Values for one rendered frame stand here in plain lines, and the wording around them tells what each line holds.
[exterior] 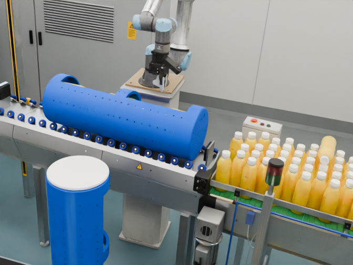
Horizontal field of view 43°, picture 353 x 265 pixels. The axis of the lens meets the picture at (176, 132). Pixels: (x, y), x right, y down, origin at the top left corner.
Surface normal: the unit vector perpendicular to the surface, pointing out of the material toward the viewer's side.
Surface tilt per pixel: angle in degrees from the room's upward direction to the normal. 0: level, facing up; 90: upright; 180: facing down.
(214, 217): 0
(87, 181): 0
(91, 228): 90
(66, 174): 0
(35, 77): 90
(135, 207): 90
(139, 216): 90
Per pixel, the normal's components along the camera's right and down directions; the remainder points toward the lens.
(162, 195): -0.38, 0.68
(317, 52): -0.28, 0.43
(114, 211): 0.07, -0.88
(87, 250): 0.41, 0.45
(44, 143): -0.33, 0.09
